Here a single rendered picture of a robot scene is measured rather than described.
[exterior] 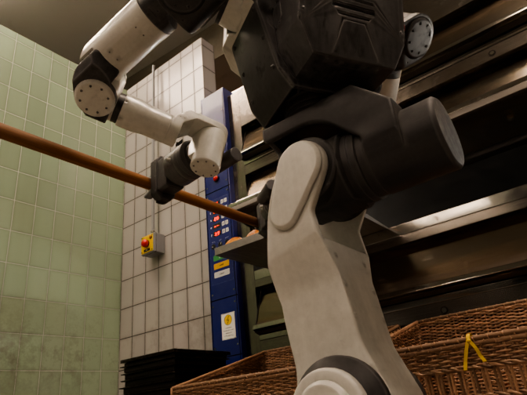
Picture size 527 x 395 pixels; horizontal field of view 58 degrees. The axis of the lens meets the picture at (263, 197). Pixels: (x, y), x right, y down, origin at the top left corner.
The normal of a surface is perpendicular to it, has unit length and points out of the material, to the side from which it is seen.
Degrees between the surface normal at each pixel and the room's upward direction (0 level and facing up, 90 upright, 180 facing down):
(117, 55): 150
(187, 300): 90
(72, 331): 90
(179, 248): 90
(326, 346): 90
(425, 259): 70
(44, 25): 180
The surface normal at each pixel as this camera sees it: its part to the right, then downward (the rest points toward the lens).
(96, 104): 0.05, 0.57
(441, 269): -0.62, -0.57
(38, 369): 0.78, -0.33
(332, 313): -0.62, -0.27
